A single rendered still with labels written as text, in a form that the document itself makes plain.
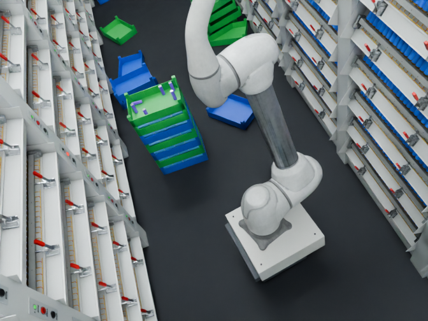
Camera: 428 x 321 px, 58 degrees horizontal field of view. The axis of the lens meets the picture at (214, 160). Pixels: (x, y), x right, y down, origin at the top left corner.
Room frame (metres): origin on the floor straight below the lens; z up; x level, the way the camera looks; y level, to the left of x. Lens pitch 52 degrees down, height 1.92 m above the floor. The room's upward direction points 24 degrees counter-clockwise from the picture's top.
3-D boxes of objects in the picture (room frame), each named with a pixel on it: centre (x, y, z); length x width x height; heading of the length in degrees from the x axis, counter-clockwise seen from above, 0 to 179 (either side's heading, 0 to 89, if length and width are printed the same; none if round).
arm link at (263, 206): (0.79, -0.11, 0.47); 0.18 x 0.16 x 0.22; 106
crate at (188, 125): (1.62, 0.17, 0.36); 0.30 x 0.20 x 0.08; 84
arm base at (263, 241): (0.81, -0.09, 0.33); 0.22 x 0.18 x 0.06; 16
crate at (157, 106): (1.62, 0.17, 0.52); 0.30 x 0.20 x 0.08; 84
